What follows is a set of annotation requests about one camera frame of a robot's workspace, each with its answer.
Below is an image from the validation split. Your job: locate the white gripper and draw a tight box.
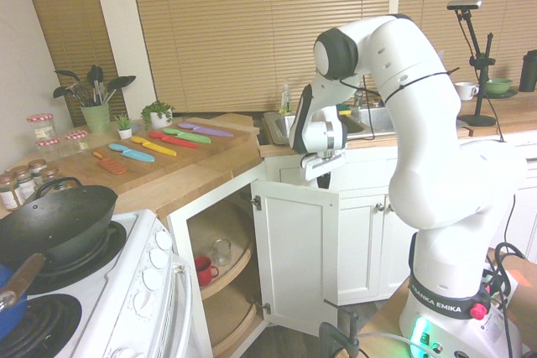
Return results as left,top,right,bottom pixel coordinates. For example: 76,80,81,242
300,148,348,190

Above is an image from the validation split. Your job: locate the white cabinet door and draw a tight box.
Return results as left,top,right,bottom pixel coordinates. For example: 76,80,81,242
251,179,341,339

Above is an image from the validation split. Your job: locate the white sink base cabinet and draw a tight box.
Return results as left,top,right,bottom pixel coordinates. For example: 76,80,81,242
264,144,421,307

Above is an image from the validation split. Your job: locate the stainless steel sink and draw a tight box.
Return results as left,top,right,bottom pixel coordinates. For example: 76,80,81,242
263,105,396,146

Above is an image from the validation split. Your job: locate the dish soap bottle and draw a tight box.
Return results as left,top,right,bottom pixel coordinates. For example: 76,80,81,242
278,82,295,116

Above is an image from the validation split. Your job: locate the clear glass jar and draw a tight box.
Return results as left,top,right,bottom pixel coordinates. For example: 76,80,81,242
211,238,233,267

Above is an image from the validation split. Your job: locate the purple knife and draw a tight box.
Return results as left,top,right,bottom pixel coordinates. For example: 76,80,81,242
178,122,234,138

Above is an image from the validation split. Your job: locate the wooden round shelf with cups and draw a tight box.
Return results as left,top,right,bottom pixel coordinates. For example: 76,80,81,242
187,200,255,302

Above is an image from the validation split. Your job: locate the green knife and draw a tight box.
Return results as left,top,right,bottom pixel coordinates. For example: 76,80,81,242
162,127,212,145

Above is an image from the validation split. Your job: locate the red ceramic mug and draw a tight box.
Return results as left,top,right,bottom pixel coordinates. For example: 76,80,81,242
193,255,221,288

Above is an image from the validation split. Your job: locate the black table clamp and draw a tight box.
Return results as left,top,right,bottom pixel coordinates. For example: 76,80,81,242
318,298,371,358

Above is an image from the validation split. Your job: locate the red knife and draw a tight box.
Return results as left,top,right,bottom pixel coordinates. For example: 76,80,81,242
149,131,200,150

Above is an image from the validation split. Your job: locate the wooden cutting board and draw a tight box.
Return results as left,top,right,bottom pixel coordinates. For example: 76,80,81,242
53,116,260,196

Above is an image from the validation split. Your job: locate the wide wooden window blind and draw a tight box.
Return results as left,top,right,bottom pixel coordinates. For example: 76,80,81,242
127,0,394,115

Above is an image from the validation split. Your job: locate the white cup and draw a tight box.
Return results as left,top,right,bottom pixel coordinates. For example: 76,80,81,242
453,80,480,101

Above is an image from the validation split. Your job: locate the empty wooden round shelf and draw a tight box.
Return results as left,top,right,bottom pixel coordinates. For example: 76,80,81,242
203,286,268,357

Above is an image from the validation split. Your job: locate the white stove knob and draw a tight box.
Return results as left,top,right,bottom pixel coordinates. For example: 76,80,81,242
154,230,174,252
149,247,169,270
132,289,155,314
141,267,164,292

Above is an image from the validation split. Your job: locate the yellow knife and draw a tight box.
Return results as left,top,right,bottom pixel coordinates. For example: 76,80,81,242
131,135,179,158

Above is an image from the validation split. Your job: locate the leafy plant white pot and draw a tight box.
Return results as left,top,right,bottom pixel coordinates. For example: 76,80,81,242
139,100,176,131

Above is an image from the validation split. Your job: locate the blue knife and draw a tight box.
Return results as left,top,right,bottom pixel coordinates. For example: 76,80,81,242
108,142,156,163

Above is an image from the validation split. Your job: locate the green bowl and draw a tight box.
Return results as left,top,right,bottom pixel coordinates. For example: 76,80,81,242
483,77,514,97

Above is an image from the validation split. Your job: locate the small spiky plant white pot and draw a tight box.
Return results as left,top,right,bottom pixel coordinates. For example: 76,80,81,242
113,113,133,141

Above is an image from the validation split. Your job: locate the orange ridged knife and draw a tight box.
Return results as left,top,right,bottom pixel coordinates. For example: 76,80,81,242
92,150,128,176

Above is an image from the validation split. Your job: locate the black kitchen spoon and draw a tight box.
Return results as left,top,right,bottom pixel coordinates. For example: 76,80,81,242
103,75,138,106

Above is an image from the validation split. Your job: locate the white electric stove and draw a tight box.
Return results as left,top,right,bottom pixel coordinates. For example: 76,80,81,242
0,209,199,358

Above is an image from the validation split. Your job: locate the black coil burner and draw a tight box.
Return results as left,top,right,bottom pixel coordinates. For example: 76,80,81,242
0,293,83,358
24,221,128,296

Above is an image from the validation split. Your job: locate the black bottle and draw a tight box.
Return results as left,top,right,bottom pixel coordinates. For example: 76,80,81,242
518,49,537,94

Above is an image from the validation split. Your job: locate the green utensil holder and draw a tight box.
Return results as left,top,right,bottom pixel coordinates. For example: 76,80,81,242
80,102,112,135

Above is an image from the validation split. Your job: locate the glass jar red checked lid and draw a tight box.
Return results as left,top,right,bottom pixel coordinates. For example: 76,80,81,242
34,137,62,163
64,130,91,154

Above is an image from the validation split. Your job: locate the black kitchen ladle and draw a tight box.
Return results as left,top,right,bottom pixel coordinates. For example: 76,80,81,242
53,69,91,106

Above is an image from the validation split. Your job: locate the black kitchen spatula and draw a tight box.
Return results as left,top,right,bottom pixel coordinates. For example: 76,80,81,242
52,86,87,107

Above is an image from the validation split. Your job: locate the tall glass jar checked lid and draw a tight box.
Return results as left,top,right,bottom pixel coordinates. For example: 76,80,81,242
26,112,56,143

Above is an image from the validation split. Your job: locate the narrow wooden window blind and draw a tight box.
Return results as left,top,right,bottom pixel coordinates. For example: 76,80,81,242
16,0,128,127

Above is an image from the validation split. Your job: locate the blue pot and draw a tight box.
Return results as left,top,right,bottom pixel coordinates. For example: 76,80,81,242
0,263,30,328

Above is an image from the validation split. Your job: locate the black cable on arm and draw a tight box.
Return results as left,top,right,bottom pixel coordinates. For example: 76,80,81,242
338,66,461,142

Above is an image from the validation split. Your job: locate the white corner cabinet frame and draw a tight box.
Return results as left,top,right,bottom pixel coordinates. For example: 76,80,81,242
165,163,270,358

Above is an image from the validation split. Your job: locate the white oven door handle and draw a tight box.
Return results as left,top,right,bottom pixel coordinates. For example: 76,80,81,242
169,254,195,358

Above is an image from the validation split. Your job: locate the black camera stand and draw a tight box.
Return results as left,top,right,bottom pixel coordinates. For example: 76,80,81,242
455,8,499,128

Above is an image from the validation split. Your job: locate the black cable bundle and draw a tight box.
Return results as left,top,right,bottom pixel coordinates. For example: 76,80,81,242
482,189,537,358

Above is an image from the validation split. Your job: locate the grey stereo camera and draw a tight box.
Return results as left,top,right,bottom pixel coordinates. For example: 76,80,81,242
446,0,483,12

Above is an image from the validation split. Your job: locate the black wok with wooden handle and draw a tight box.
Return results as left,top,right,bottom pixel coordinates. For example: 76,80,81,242
0,176,119,309

